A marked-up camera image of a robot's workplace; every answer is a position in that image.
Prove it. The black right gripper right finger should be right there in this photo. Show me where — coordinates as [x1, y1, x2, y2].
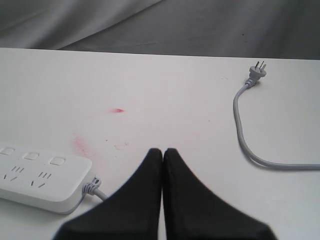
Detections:
[162, 148, 277, 240]

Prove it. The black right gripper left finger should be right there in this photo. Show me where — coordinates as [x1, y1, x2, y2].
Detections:
[53, 148, 163, 240]

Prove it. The white five-outlet power strip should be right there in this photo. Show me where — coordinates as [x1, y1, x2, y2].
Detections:
[0, 142, 96, 214]

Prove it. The grey backdrop cloth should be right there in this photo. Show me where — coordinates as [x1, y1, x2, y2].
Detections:
[0, 0, 320, 60]

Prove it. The grey power cord with plug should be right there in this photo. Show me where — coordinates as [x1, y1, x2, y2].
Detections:
[82, 59, 320, 201]

